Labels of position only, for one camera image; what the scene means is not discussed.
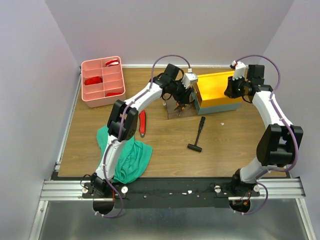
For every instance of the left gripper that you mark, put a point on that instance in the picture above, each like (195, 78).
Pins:
(183, 97)

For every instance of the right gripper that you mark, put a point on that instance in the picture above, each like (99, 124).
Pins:
(230, 88)

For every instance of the black yellow combination pliers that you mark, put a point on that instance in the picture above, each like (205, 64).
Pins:
(179, 109)

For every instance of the transparent drawer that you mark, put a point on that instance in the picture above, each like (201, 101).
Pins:
(170, 105)

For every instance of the red utility knife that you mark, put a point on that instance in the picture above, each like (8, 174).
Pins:
(142, 123)

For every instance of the black T-handle wrench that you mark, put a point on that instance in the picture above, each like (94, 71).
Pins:
(195, 146)

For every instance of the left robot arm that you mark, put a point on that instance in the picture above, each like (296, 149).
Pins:
(123, 119)

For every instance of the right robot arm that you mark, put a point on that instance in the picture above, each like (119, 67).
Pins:
(279, 144)

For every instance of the orange grey drawer box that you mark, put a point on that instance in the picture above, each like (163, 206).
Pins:
(209, 94)

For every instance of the red item front compartment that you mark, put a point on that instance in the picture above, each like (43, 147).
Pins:
(111, 94)

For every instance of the red white tape roll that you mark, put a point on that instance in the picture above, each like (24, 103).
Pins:
(111, 63)

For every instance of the pink compartment tray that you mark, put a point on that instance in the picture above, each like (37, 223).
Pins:
(113, 81)

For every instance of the red cloth in tray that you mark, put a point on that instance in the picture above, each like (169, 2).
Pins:
(93, 80)

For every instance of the green cloth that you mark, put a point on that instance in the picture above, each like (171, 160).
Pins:
(124, 161)

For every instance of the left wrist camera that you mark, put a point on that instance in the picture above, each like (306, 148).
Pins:
(189, 79)

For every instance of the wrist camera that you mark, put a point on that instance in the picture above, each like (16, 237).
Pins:
(189, 79)
(239, 69)

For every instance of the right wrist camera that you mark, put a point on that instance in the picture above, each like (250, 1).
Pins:
(239, 69)

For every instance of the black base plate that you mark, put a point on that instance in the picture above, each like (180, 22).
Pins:
(128, 196)

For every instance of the aluminium mounting rail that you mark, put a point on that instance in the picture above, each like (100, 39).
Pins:
(273, 188)

